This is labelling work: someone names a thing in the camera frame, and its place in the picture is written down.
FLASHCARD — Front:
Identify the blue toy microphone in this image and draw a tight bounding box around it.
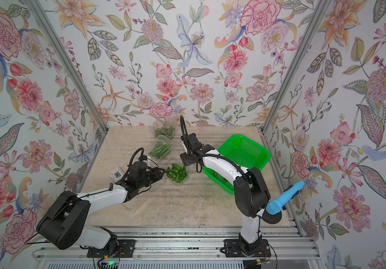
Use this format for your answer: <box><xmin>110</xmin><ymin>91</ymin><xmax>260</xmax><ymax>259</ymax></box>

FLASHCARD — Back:
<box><xmin>266</xmin><ymin>181</ymin><xmax>306</xmax><ymax>215</ymax></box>

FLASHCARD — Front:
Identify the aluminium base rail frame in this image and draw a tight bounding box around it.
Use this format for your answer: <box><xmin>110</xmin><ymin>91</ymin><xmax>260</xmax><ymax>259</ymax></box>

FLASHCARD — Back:
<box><xmin>31</xmin><ymin>226</ymin><xmax>325</xmax><ymax>269</ymax></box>

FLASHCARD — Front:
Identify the aluminium corner post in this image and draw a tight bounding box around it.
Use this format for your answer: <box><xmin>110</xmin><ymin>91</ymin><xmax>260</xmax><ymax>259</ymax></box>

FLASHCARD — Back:
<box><xmin>26</xmin><ymin>0</ymin><xmax>108</xmax><ymax>135</ymax></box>
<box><xmin>261</xmin><ymin>1</ymin><xmax>331</xmax><ymax>135</ymax></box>

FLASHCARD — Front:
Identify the right aluminium corner post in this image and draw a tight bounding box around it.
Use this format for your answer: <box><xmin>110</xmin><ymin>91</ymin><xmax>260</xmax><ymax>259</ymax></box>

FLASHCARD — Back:
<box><xmin>261</xmin><ymin>1</ymin><xmax>331</xmax><ymax>135</ymax></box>

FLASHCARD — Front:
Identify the left aluminium corner post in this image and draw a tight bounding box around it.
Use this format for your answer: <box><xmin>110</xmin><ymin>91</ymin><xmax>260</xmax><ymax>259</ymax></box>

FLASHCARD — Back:
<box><xmin>26</xmin><ymin>0</ymin><xmax>108</xmax><ymax>135</ymax></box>

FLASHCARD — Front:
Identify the black round microphone stand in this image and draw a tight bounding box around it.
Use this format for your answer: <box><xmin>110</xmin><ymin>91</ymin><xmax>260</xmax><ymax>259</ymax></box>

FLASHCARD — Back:
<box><xmin>261</xmin><ymin>204</ymin><xmax>282</xmax><ymax>224</ymax></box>

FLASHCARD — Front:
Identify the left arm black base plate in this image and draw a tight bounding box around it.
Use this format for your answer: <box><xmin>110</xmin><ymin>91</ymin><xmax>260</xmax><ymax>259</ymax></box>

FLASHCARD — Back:
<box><xmin>86</xmin><ymin>239</ymin><xmax>136</xmax><ymax>259</ymax></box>

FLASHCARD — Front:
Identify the green plastic mesh basket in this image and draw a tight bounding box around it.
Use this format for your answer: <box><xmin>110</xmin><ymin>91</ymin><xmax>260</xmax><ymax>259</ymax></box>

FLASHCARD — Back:
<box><xmin>203</xmin><ymin>134</ymin><xmax>271</xmax><ymax>195</ymax></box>

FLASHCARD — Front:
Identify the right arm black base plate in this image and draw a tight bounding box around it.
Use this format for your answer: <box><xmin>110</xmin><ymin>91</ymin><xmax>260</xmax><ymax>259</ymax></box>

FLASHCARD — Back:
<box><xmin>220</xmin><ymin>239</ymin><xmax>272</xmax><ymax>258</ymax></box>

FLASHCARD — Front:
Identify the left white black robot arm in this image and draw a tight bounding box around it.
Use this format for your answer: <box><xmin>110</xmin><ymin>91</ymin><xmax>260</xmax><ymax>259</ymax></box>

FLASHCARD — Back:
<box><xmin>36</xmin><ymin>148</ymin><xmax>166</xmax><ymax>253</ymax></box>

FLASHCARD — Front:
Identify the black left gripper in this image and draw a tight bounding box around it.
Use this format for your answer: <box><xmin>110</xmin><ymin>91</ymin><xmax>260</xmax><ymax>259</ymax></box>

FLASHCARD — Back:
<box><xmin>137</xmin><ymin>166</ymin><xmax>167</xmax><ymax>189</ymax></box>

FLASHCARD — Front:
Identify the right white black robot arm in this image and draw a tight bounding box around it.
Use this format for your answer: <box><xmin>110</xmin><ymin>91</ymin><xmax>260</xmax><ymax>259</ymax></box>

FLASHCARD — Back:
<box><xmin>180</xmin><ymin>118</ymin><xmax>271</xmax><ymax>256</ymax></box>

